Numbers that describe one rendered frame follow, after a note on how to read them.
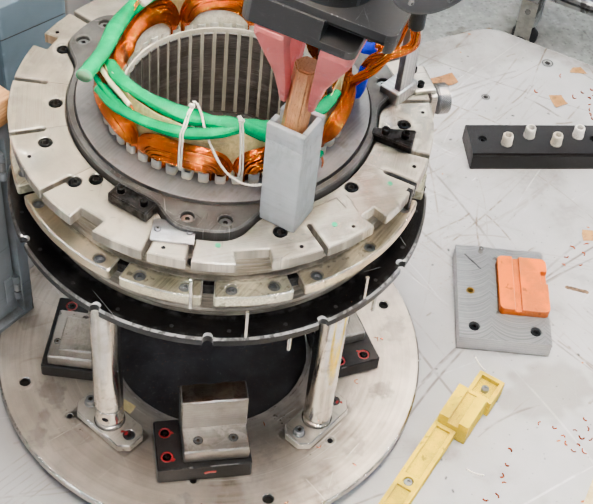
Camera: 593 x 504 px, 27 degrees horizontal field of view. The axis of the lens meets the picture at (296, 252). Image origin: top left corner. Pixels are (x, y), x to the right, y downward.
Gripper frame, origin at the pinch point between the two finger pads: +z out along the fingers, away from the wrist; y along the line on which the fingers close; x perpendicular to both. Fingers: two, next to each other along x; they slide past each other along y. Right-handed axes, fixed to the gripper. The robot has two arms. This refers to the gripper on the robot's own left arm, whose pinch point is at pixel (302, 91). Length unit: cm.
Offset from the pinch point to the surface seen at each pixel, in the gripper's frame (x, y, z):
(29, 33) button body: 20.6, -29.9, 24.4
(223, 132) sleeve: 0.2, -4.6, 6.3
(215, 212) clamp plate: -2.4, -3.4, 11.1
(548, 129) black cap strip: 52, 18, 38
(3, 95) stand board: 5.3, -24.0, 16.7
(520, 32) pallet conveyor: 173, 10, 116
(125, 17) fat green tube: 8.1, -15.6, 7.0
